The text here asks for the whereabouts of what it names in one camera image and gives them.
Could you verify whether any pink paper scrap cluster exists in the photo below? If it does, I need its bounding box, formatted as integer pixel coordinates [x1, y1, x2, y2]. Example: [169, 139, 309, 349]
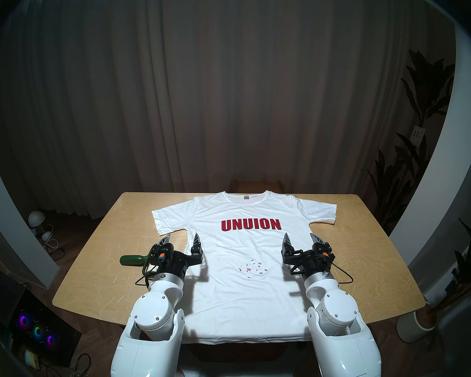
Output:
[239, 258, 270, 279]

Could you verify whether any brown wooden chair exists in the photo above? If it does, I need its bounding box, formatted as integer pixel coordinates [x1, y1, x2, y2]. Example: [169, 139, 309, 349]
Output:
[231, 180, 283, 194]

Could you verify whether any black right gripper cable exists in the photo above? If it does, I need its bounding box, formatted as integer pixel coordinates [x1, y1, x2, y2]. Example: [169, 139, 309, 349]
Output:
[330, 262, 354, 284]

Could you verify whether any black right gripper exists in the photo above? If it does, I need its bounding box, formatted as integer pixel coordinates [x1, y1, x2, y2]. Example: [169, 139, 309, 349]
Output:
[281, 233, 334, 276]

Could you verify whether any beige pleated curtain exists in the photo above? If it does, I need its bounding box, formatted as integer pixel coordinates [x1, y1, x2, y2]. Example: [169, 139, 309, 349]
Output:
[0, 0, 456, 220]

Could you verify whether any white floor cable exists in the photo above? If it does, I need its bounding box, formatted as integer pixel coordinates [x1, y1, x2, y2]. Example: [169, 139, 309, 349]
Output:
[43, 223, 59, 251]

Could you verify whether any white curved pillar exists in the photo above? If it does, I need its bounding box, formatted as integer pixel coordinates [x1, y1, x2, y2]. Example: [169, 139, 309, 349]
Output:
[0, 133, 59, 289]
[389, 23, 471, 278]

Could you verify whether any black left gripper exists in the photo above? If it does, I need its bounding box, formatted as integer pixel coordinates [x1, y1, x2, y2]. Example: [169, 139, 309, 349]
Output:
[148, 232, 203, 279]

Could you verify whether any white mushroom lamp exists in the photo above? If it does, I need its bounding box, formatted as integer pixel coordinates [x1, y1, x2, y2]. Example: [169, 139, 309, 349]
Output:
[27, 210, 46, 235]

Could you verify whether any black computer with rgb fans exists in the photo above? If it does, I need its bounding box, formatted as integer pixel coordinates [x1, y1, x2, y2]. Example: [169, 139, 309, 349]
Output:
[6, 290, 82, 367]

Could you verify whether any tall dark leafy plant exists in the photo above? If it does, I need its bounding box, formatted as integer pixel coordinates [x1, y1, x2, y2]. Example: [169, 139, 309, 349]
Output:
[367, 48, 456, 235]

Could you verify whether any white t-shirt red print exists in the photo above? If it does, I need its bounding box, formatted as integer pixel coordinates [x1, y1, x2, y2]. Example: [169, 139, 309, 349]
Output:
[152, 190, 337, 344]

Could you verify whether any green handled lint roller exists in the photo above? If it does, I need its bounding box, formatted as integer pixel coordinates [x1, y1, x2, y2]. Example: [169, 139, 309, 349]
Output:
[120, 254, 153, 276]

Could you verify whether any plant in white pot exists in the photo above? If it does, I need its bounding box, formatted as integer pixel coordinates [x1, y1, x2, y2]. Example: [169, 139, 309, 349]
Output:
[396, 218, 471, 343]

